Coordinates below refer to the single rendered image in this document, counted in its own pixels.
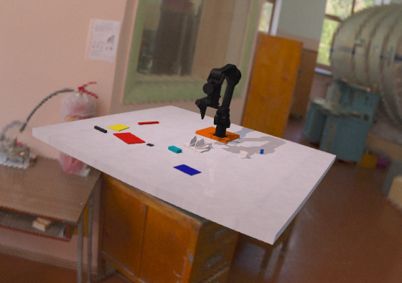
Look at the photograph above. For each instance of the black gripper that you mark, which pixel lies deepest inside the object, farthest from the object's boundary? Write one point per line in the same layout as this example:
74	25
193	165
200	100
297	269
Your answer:
221	109

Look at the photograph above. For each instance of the teal rectangular block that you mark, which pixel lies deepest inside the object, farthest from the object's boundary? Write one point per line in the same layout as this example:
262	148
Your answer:
175	149

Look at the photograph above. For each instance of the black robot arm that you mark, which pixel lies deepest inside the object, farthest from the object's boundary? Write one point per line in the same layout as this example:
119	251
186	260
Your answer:
214	85

